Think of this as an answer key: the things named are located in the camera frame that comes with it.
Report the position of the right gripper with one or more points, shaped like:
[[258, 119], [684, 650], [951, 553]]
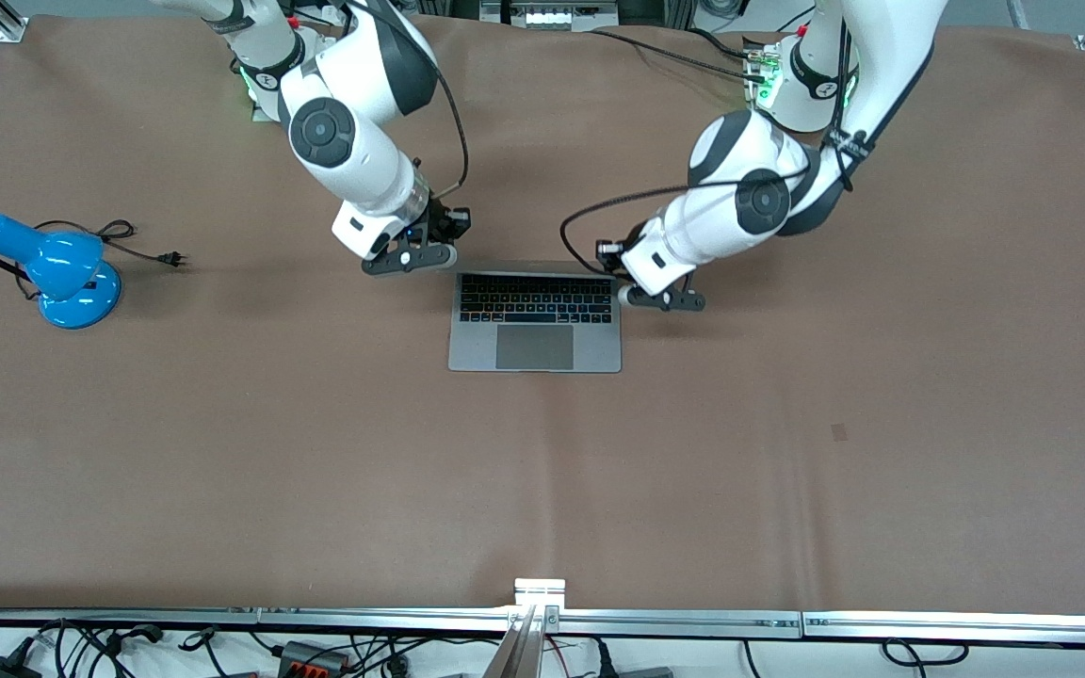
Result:
[[446, 222]]

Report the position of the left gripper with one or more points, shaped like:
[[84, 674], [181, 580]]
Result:
[[614, 254]]

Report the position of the grey laptop computer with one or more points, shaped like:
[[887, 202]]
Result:
[[535, 325]]

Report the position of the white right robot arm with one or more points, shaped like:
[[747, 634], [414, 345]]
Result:
[[345, 104]]

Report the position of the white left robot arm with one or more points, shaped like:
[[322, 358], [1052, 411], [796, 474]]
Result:
[[750, 160]]

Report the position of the brown table cloth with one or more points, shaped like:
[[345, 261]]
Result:
[[542, 471]]

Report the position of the white power strip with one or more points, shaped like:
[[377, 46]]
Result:
[[552, 17]]

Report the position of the blue desk lamp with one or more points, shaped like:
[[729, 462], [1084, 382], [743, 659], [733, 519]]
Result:
[[67, 273]]

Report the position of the grey box orange connectors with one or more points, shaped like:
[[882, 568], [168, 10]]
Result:
[[315, 656]]

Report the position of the black power adapter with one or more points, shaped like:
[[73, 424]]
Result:
[[1, 667]]

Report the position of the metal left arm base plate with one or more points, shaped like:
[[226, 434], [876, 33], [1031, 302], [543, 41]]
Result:
[[750, 115]]

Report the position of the shiny metal bracket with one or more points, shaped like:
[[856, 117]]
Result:
[[540, 593]]

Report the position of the aluminium camera post profile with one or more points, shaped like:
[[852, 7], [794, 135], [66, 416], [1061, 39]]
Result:
[[519, 650]]

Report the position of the aluminium table edge rail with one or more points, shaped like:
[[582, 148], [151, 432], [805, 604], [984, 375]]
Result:
[[222, 619]]

